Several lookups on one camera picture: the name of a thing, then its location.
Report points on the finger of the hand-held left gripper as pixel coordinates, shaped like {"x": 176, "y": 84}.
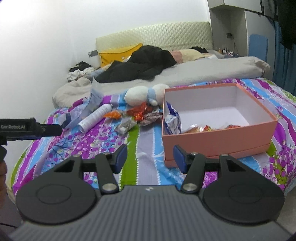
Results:
{"x": 52, "y": 130}

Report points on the dark red snack packet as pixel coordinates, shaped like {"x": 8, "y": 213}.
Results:
{"x": 141, "y": 111}

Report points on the orange yellow snack packet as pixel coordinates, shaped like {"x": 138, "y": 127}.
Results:
{"x": 194, "y": 129}

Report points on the blue board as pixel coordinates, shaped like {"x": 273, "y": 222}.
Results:
{"x": 259, "y": 46}

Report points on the pale pink pillow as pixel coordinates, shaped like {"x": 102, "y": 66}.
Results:
{"x": 187, "y": 54}

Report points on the silver clear snack packet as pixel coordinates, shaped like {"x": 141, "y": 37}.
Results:
{"x": 126, "y": 126}

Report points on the grey wall plate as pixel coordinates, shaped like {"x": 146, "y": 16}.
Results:
{"x": 92, "y": 53}

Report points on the yellow pillow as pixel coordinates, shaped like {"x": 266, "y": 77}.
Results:
{"x": 113, "y": 56}

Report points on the dark hanging clothes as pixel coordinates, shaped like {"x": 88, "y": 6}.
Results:
{"x": 288, "y": 23}

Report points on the cluster of small bottles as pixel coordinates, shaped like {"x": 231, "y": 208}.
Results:
{"x": 225, "y": 52}

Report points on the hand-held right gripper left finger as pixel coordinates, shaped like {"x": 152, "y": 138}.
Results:
{"x": 121, "y": 157}

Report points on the patterned red silver snack packet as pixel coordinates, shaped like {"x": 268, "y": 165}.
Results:
{"x": 151, "y": 118}

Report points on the cream quilted headboard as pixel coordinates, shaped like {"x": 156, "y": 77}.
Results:
{"x": 161, "y": 34}

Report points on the pile of light clothes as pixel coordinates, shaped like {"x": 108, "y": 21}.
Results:
{"x": 78, "y": 71}

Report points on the white spray can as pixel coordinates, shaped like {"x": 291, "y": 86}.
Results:
{"x": 94, "y": 118}

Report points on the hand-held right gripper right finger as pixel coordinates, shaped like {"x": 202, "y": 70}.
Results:
{"x": 179, "y": 158}

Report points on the pink cardboard box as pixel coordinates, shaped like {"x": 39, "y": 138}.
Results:
{"x": 219, "y": 143}

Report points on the blue and white snack packet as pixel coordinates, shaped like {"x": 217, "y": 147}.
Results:
{"x": 173, "y": 120}

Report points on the clear printed plastic bag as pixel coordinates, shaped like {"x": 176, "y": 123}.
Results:
{"x": 94, "y": 97}

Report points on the small shiny red snack packet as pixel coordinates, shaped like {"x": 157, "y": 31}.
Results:
{"x": 232, "y": 126}

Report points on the black clothing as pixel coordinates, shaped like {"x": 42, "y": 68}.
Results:
{"x": 143, "y": 62}

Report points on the white cabinet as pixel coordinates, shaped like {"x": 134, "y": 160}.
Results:
{"x": 231, "y": 16}

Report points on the blue curtain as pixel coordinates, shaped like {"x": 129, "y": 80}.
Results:
{"x": 282, "y": 69}

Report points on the colourful printed blanket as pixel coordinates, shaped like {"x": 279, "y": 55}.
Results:
{"x": 148, "y": 143}

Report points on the white and blue plush toy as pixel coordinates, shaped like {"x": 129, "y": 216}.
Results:
{"x": 138, "y": 95}

